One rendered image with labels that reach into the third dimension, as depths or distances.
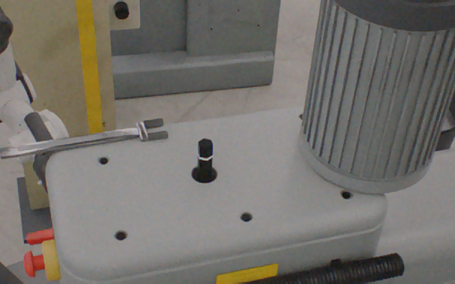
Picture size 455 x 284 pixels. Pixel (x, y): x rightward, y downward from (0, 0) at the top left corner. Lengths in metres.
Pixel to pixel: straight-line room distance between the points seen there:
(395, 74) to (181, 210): 0.34
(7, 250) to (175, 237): 2.53
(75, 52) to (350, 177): 2.09
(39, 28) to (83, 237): 2.00
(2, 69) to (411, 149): 1.07
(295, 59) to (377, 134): 3.52
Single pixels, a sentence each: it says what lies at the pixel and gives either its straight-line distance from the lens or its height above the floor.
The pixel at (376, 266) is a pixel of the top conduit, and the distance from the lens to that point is 1.11.
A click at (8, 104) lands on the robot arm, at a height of 1.48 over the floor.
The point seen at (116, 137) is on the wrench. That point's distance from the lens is 1.12.
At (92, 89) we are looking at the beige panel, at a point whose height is 0.69.
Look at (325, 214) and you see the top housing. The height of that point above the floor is 1.89.
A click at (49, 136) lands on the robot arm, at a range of 1.63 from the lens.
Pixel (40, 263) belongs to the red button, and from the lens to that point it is 1.14.
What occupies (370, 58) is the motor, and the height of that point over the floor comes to 2.12.
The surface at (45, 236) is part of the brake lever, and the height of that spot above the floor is 1.71.
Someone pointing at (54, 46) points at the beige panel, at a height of 0.92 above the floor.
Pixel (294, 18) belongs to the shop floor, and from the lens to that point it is 4.88.
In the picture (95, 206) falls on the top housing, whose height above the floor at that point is 1.89.
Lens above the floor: 2.65
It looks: 43 degrees down
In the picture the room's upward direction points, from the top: 4 degrees clockwise
